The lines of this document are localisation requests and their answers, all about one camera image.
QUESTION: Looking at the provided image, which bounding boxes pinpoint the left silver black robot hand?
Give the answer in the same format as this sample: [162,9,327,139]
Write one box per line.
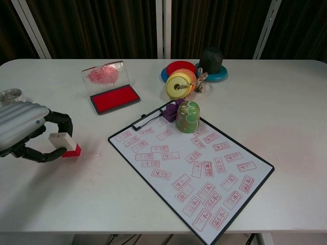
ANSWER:
[0,101,74,164]

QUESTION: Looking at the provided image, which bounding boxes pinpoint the white and red stamp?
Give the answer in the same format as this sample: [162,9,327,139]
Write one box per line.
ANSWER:
[48,131,83,159]

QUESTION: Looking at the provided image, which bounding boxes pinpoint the black clipboard with stamped paper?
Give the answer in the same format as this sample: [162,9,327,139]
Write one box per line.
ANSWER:
[107,100,275,245]

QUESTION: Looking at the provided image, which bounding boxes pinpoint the clear round paper clip box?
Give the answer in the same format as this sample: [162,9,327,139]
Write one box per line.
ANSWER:
[0,88,26,106]

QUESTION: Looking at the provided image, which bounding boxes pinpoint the red ink pad case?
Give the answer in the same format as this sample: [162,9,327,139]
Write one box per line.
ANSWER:
[81,60,142,116]

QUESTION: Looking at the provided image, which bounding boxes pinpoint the dark pleated curtain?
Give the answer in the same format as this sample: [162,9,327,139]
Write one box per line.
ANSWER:
[0,0,327,66]

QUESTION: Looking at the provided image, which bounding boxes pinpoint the purple stamp block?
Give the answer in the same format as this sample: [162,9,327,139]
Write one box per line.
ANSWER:
[163,98,186,123]

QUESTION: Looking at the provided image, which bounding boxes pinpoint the green patterned cup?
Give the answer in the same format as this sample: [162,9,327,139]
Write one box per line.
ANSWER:
[175,100,201,134]

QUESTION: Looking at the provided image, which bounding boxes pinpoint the black cup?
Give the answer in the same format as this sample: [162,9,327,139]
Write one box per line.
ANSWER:
[199,46,224,75]

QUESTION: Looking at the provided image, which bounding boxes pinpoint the white frame post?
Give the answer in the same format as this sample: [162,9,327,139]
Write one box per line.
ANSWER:
[155,0,172,60]
[252,0,282,60]
[11,0,52,60]

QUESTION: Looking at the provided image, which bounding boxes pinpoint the blue ring disc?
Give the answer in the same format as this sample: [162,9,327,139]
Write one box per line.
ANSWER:
[160,67,175,83]

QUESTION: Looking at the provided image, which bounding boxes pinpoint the yellow ring disc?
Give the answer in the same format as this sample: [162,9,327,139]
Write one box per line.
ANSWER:
[165,72,193,101]

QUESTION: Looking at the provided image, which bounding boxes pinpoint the red ring disc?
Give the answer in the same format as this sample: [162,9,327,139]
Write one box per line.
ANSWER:
[166,60,197,77]

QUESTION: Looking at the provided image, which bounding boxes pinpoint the orange ring disc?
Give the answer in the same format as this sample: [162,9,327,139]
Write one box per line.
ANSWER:
[169,68,197,90]

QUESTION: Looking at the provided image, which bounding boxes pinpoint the beige knotted rope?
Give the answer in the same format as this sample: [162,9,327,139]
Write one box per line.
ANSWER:
[174,66,209,94]

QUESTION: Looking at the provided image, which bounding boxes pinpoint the teal ring disc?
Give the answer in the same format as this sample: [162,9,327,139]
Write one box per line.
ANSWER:
[195,62,229,83]

